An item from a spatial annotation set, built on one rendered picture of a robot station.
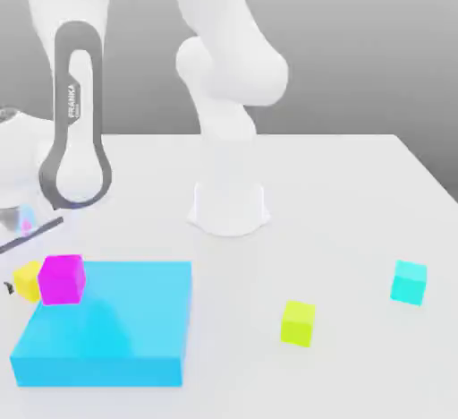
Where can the small magenta cube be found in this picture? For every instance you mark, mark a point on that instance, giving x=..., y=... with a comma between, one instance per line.
x=61, y=279

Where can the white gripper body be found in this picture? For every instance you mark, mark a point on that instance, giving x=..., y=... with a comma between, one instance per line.
x=25, y=247

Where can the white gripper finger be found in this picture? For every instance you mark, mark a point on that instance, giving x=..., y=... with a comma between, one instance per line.
x=9, y=287

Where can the small lime cube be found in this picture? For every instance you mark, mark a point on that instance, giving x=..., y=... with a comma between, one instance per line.
x=297, y=324

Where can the large blue box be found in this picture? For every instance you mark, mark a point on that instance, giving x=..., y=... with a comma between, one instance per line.
x=107, y=333

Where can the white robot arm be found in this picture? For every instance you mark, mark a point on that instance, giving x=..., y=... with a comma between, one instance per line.
x=232, y=68

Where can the small cyan cube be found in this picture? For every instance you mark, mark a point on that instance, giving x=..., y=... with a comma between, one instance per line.
x=408, y=283

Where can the small yellow cube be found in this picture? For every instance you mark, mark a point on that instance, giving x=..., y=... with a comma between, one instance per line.
x=25, y=281

